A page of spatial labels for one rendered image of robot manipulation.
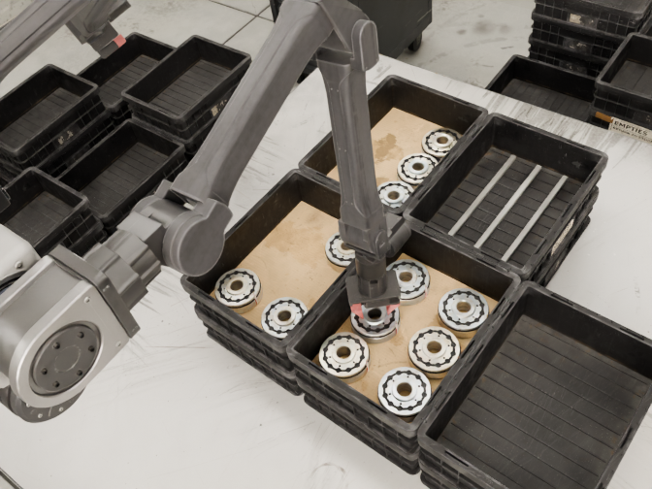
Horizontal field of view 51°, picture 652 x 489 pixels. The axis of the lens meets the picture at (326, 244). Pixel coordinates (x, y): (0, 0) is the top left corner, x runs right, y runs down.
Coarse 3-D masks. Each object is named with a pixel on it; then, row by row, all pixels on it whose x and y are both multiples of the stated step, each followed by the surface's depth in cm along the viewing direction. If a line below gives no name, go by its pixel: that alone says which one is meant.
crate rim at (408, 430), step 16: (432, 240) 145; (464, 256) 141; (480, 256) 140; (352, 272) 142; (496, 272) 138; (512, 272) 137; (512, 288) 135; (304, 336) 134; (480, 336) 129; (288, 352) 132; (464, 352) 127; (304, 368) 131; (320, 368) 129; (336, 384) 126; (448, 384) 124; (352, 400) 126; (368, 400) 124; (432, 400) 124; (384, 416) 121; (416, 416) 121; (400, 432) 121; (416, 432) 120
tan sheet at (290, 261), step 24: (288, 216) 167; (312, 216) 166; (264, 240) 163; (288, 240) 162; (312, 240) 161; (240, 264) 160; (264, 264) 159; (288, 264) 158; (312, 264) 157; (264, 288) 154; (288, 288) 154; (312, 288) 153
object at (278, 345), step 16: (288, 176) 161; (304, 176) 161; (272, 192) 159; (336, 192) 156; (256, 208) 156; (240, 224) 154; (192, 288) 144; (336, 288) 140; (208, 304) 143; (320, 304) 138; (240, 320) 138; (304, 320) 136; (256, 336) 136; (272, 336) 135; (288, 336) 134
